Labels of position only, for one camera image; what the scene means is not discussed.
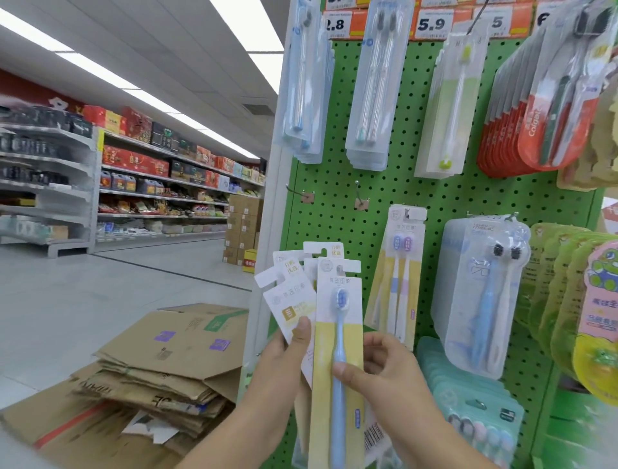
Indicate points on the white endcap shelf unit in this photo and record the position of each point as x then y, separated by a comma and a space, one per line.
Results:
48, 164

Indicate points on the purple twin toothbrush yellow card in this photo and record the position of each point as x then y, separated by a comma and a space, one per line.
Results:
404, 290

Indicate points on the bundle of green toothbrush packs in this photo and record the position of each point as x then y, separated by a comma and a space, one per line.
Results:
449, 106

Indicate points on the row of red cartoon packs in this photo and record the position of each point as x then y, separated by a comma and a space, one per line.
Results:
599, 145

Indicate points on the green pegboard display rack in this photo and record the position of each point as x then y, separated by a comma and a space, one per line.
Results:
328, 213

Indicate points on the stocked store shelves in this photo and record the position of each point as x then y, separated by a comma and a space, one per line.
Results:
154, 159

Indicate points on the pile of red grey toothbrush packs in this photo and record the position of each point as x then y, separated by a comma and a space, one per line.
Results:
521, 126

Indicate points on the person's left forearm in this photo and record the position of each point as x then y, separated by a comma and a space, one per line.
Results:
232, 440

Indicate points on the row of green pink packs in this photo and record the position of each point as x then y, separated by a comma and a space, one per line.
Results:
579, 319

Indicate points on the pile of flattened cardboard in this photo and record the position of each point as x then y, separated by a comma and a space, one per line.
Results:
164, 357

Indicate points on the blue single toothbrush yellow card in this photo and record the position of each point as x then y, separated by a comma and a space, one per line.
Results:
338, 338

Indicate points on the stack of brown cartons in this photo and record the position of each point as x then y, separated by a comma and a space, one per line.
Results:
241, 227

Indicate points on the person's right hand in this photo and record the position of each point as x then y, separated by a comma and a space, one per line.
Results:
396, 391

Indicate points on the teal multi toothbrush pack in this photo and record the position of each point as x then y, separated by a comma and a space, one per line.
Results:
473, 396

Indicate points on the row of slim toothbrush packs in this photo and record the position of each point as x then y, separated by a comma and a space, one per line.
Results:
290, 300

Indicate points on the bundle of clear blue toothbrush blisters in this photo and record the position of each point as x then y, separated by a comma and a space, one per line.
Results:
483, 309

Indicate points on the red yellow carton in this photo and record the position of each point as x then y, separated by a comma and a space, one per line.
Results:
249, 261

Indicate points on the ceiling light strip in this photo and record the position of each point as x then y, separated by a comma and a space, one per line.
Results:
97, 70
251, 29

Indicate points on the rows of orange price tags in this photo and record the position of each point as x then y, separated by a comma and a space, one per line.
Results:
434, 21

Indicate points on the person's left hand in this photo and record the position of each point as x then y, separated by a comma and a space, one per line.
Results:
280, 382

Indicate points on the row of twin toothbrush packs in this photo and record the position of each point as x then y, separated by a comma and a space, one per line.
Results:
377, 87

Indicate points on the row of blue toothbrush packs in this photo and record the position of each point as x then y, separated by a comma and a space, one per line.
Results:
307, 87

